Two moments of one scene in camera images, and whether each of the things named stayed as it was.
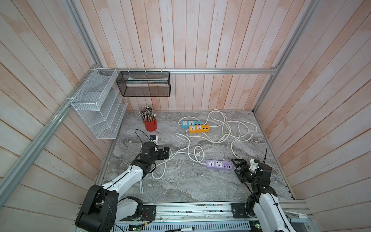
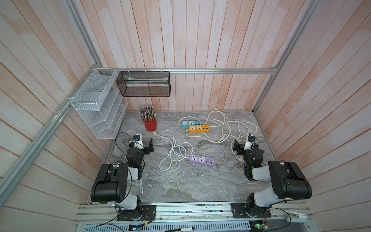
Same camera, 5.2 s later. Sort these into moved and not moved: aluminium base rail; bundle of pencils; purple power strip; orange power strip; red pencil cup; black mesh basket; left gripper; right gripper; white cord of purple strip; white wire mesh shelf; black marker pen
Moved: purple power strip; white cord of purple strip; right gripper; left gripper
Not moved: aluminium base rail; red pencil cup; orange power strip; black marker pen; black mesh basket; bundle of pencils; white wire mesh shelf
